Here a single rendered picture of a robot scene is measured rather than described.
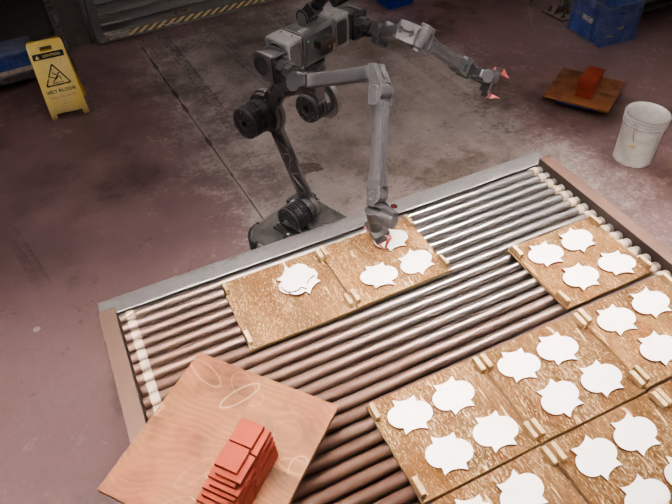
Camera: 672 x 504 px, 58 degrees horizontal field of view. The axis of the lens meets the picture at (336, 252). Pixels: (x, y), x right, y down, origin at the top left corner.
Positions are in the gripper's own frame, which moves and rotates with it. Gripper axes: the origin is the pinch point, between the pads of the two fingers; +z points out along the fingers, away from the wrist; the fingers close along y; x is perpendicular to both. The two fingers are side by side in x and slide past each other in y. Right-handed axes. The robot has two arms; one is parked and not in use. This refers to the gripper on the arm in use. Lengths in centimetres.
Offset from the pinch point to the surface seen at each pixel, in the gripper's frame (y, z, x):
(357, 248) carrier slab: 2.2, -0.6, 9.3
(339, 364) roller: -44, -6, 40
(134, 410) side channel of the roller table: -31, -23, 104
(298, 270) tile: -0.1, -8.6, 35.0
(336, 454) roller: -73, -9, 54
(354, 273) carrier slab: -9.6, -2.2, 16.5
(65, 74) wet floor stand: 344, 44, 108
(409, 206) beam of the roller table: 16.7, 8.5, -22.6
